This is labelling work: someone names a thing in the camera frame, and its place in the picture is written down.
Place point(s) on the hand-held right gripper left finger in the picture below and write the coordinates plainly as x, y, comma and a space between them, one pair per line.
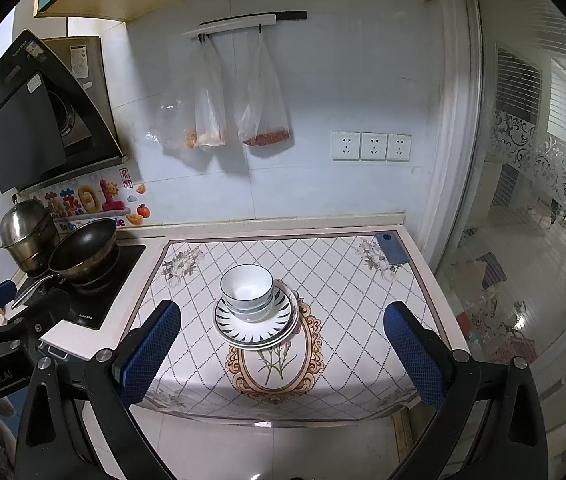
150, 355

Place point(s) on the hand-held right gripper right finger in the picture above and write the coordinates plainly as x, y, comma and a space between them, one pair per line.
413, 360

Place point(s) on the plain white bowl gold rim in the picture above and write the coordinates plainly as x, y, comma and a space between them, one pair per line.
248, 290

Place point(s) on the white plate blue leaf pattern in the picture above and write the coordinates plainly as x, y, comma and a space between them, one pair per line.
283, 312

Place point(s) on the black induction cooktop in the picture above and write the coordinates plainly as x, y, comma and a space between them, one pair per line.
108, 292

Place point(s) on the stainless steel pot with lid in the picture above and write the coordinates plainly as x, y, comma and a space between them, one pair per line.
28, 232

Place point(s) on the floral diamond pattern table mat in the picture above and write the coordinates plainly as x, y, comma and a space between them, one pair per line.
338, 285

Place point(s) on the blue smartphone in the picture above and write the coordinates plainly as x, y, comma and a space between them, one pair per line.
392, 248

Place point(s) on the black range hood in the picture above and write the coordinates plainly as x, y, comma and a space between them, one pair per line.
23, 125

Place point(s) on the frosted pattern glass sliding door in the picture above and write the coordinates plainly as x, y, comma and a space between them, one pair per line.
538, 210

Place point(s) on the clear plastic bag orange contents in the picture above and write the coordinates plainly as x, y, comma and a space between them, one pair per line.
173, 120

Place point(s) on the clear plastic bag pale contents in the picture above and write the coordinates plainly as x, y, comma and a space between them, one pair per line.
210, 120

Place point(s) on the clear plastic bag red contents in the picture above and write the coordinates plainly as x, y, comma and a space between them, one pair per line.
265, 120

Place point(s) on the colourful letters wall sticker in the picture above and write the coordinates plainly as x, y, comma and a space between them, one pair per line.
113, 222

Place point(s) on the cartoon characters wall sticker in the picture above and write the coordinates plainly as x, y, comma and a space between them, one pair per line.
88, 197

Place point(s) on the orange slice wall sticker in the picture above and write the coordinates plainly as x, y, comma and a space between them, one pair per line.
136, 219

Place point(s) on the orange fruit wall sticker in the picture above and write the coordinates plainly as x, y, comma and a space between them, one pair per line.
143, 210

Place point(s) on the red seal wall sticker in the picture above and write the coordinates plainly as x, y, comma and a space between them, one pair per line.
126, 177

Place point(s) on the white wall socket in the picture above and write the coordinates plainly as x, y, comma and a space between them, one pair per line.
399, 147
374, 146
346, 146

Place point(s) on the steel hood duct cover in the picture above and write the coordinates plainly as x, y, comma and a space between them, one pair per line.
83, 67

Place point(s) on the white wall hook rail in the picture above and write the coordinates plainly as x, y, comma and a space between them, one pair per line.
233, 25

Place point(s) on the black wall bar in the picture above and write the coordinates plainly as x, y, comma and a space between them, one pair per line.
288, 16

